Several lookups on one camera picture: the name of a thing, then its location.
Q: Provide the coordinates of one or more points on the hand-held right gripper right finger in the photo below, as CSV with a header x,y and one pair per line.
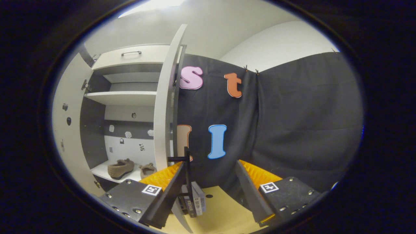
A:
x,y
250,198

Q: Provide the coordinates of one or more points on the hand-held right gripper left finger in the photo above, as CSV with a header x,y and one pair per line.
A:
x,y
169,201

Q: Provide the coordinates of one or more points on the brown fuzzy shoe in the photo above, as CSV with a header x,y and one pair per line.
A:
x,y
148,170
120,169

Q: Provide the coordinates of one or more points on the white cabinet door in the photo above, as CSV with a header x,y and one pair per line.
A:
x,y
164,107
71,97

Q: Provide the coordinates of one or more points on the white shoe cabinet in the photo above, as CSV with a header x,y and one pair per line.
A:
x,y
92,139

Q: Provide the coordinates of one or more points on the metal door hinge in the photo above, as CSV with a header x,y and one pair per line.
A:
x,y
86,86
97,184

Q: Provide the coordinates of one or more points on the white cabinet shelf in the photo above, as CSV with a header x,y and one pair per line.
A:
x,y
123,97

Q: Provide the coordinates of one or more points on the white cabinet drawer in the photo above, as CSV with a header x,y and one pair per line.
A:
x,y
149,55

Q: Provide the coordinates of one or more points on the small dark box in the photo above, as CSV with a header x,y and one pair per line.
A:
x,y
199,203

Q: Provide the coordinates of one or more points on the black backdrop cloth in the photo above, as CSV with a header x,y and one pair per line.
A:
x,y
292,130

